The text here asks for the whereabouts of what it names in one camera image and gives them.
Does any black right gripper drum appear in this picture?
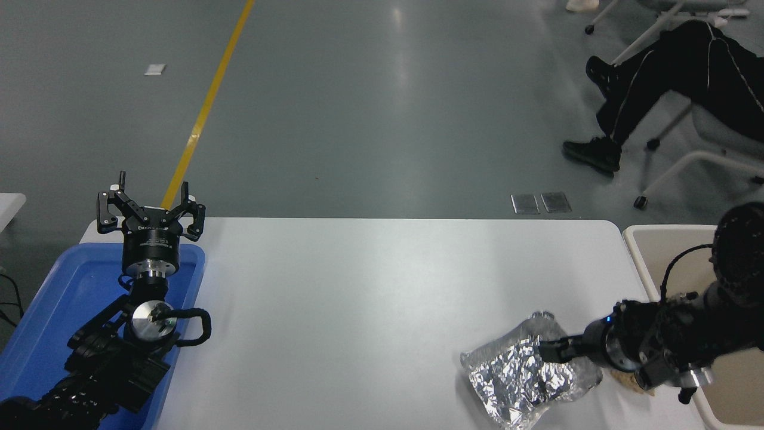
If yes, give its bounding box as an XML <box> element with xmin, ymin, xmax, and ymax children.
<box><xmin>583</xmin><ymin>316</ymin><xmax>628</xmax><ymax>373</ymax></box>

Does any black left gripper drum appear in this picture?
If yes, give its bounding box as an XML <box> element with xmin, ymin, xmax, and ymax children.
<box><xmin>122</xmin><ymin>210</ymin><xmax>182</xmax><ymax>276</ymax></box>

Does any silver foil plate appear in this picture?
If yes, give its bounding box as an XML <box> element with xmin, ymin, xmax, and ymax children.
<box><xmin>460</xmin><ymin>311</ymin><xmax>603</xmax><ymax>430</ymax></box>

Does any large pale dustbin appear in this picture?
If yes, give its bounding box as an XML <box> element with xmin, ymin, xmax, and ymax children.
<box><xmin>622</xmin><ymin>225</ymin><xmax>764</xmax><ymax>430</ymax></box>

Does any crumpled tan paper ball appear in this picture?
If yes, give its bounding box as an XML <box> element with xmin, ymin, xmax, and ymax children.
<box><xmin>609</xmin><ymin>367</ymin><xmax>657</xmax><ymax>396</ymax></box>

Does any blue plastic tray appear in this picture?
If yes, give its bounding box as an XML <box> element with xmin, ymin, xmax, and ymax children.
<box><xmin>0</xmin><ymin>242</ymin><xmax>207</xmax><ymax>430</ymax></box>

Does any white side table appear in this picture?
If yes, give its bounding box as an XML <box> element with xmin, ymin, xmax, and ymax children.
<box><xmin>0</xmin><ymin>192</ymin><xmax>27</xmax><ymax>232</ymax></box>

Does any white-legged office chair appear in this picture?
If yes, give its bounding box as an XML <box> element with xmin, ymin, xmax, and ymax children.
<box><xmin>634</xmin><ymin>102</ymin><xmax>764</xmax><ymax>210</ymax></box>

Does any seated person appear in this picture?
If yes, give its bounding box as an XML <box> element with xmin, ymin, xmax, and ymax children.
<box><xmin>562</xmin><ymin>20</ymin><xmax>764</xmax><ymax>178</ymax></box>

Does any grey-seated office chair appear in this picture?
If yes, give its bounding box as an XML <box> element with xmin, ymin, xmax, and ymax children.
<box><xmin>585</xmin><ymin>0</ymin><xmax>751</xmax><ymax>66</ymax></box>

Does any black floor cable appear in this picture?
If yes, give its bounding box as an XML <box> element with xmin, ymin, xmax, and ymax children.
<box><xmin>0</xmin><ymin>266</ymin><xmax>24</xmax><ymax>329</ymax></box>

